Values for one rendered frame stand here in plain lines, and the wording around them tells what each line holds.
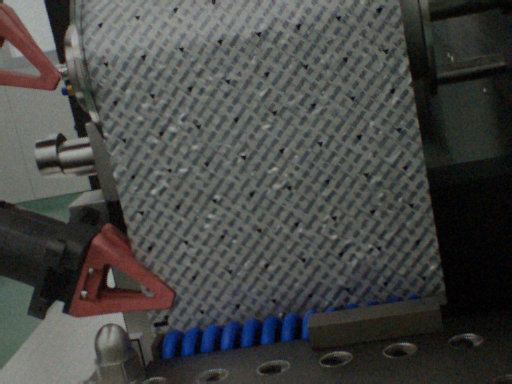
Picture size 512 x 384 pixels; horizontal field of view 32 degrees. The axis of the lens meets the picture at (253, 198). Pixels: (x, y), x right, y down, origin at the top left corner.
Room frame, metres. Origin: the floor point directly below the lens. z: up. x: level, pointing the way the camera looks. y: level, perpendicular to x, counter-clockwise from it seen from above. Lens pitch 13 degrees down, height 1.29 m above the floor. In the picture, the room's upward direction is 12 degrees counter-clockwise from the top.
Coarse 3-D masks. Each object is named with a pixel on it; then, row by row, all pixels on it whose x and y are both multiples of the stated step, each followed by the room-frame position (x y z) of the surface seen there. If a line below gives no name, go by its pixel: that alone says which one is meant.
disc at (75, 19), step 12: (72, 0) 0.70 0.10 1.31; (72, 12) 0.69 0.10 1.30; (72, 24) 0.69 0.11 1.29; (72, 36) 0.69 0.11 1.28; (72, 48) 0.68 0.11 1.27; (84, 60) 0.69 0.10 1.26; (84, 72) 0.68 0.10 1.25; (84, 84) 0.68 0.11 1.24; (84, 96) 0.68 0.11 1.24; (96, 108) 0.69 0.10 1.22; (96, 120) 0.69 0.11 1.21
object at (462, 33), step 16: (464, 16) 1.08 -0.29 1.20; (480, 16) 0.93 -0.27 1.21; (496, 16) 0.82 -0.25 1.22; (448, 32) 1.31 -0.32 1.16; (464, 32) 1.10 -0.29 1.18; (480, 32) 0.95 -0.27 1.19; (496, 32) 0.84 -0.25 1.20; (464, 48) 1.13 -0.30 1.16; (480, 48) 0.97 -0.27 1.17; (496, 48) 0.85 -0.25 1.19; (496, 80) 0.88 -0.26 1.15
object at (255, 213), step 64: (256, 128) 0.67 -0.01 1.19; (320, 128) 0.66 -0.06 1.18; (384, 128) 0.66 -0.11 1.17; (128, 192) 0.69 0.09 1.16; (192, 192) 0.68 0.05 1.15; (256, 192) 0.67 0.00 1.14; (320, 192) 0.66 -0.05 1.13; (384, 192) 0.66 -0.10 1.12; (192, 256) 0.68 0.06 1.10; (256, 256) 0.67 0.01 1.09; (320, 256) 0.67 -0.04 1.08; (384, 256) 0.66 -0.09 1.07; (192, 320) 0.68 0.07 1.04
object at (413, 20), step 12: (408, 0) 0.66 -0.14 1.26; (408, 12) 0.66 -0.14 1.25; (408, 24) 0.66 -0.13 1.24; (420, 24) 0.66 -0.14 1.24; (408, 36) 0.66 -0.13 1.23; (420, 36) 0.66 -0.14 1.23; (408, 48) 0.66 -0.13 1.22; (420, 48) 0.66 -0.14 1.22; (420, 60) 0.67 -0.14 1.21; (420, 72) 0.68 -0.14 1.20
